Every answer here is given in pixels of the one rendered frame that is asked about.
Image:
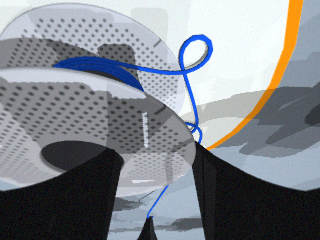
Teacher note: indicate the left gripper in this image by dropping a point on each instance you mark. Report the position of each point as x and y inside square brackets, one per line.
[148, 232]

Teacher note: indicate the orange painted ring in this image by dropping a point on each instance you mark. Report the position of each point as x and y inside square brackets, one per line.
[294, 22]

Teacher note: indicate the blue wire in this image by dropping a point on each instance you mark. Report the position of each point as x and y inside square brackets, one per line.
[110, 66]

